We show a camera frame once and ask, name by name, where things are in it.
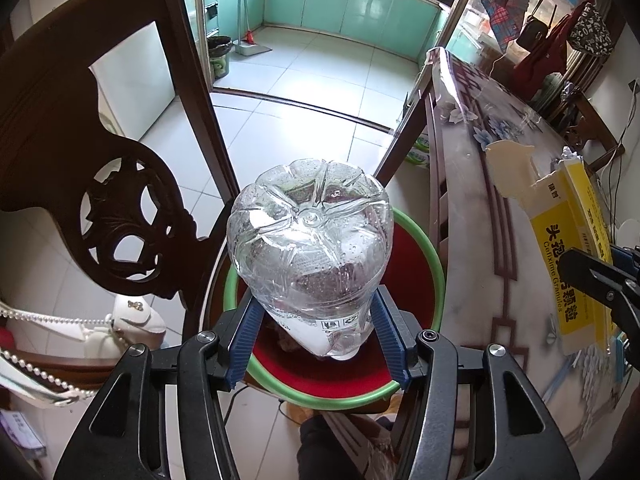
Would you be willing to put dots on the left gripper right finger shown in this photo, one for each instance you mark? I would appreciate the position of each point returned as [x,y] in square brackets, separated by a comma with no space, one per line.
[396,331]

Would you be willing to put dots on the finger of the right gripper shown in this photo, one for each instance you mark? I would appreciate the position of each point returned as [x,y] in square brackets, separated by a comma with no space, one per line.
[601,281]
[626,259]

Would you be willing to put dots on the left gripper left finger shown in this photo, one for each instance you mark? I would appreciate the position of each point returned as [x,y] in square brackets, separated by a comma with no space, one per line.
[237,332]

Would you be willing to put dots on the yellow medicine box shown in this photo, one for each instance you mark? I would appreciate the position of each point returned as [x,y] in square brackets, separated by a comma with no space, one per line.
[564,212]

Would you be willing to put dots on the clear plastic bottle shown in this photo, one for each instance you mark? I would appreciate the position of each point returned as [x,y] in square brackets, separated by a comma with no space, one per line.
[311,239]

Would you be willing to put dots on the red green trash basin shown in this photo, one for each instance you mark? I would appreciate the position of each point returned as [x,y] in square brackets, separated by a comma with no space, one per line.
[337,364]

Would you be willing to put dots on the teal kitchen cabinets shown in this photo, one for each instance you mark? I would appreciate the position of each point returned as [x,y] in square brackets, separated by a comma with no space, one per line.
[407,28]

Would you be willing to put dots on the far wooden chair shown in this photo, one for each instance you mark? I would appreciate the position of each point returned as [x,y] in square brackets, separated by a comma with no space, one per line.
[578,123]

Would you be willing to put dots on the red hanging garment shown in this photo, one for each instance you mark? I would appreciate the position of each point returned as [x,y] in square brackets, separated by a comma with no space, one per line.
[549,56]

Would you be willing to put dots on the black patterned bag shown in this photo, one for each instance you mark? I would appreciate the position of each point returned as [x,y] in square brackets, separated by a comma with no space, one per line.
[590,34]

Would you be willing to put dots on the black hanging bag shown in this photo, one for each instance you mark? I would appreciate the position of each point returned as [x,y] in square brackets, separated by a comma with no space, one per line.
[534,30]

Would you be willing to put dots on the dark wooden chair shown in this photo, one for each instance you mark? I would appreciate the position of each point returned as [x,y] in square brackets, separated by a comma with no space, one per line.
[114,201]

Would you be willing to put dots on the white refrigerator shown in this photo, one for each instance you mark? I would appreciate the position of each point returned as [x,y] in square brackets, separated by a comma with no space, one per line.
[133,78]

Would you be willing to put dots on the plaid hanging cloth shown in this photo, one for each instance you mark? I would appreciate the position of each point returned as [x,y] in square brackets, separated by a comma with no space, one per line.
[506,18]

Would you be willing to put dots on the red broom with dustpan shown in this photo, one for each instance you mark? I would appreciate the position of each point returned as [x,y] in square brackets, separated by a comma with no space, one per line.
[246,45]

